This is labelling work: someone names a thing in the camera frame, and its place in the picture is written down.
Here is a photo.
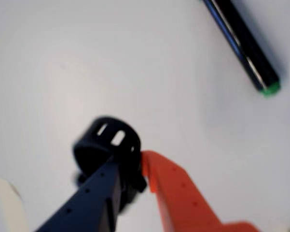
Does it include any beige masking tape strip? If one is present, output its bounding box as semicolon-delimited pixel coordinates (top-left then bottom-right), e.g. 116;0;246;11
0;175;30;232

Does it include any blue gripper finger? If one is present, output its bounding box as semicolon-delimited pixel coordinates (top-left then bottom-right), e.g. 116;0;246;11
35;157;123;232

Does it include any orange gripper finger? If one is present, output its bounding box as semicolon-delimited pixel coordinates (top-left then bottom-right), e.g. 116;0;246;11
140;149;262;232

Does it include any black marker with green cap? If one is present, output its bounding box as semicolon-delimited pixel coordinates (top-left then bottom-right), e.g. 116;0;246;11
202;0;282;98

